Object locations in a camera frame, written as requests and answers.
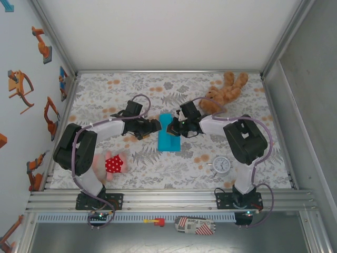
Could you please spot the blue paper sheet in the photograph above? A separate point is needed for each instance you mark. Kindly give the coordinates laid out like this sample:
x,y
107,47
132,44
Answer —
x,y
166,143

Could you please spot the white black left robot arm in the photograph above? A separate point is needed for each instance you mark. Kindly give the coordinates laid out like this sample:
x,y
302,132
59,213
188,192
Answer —
x,y
79,147

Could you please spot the floral print tablecloth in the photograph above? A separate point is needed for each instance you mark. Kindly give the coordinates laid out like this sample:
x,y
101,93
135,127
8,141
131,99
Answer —
x,y
131,87

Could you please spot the pink plush toy polka-dot dress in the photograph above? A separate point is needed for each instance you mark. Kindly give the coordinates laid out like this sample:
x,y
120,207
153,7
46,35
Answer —
x,y
114,164

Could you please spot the brown teddy bear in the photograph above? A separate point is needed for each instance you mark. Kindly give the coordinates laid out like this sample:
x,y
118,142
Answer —
x,y
223,95

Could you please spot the silver alarm clock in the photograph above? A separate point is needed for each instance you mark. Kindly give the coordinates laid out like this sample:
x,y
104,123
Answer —
x,y
221,164

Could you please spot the red yellow utility knife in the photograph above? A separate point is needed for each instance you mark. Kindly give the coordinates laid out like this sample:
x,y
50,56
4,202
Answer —
x,y
159,222

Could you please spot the printed stars stripes pouch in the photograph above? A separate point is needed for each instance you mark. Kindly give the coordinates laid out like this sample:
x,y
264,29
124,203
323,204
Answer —
x,y
194,225

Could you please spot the aluminium frame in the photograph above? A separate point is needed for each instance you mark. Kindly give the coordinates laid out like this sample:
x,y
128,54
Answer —
x,y
171,204

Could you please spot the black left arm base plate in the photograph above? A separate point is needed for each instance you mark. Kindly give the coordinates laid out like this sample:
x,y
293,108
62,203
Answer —
x,y
117,201

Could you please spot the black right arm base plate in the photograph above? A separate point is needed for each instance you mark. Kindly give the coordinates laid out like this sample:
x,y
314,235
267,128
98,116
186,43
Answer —
x,y
223,201

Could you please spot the blue orange machine wall sticker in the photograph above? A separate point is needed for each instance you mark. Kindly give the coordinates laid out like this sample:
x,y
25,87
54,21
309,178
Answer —
x,y
63,81

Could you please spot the orange clamp machine wall sticker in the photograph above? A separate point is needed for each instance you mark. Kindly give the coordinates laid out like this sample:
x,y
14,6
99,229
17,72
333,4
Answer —
x,y
15,84

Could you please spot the orange block wall sticker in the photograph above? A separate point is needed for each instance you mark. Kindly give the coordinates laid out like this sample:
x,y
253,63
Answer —
x,y
2,141

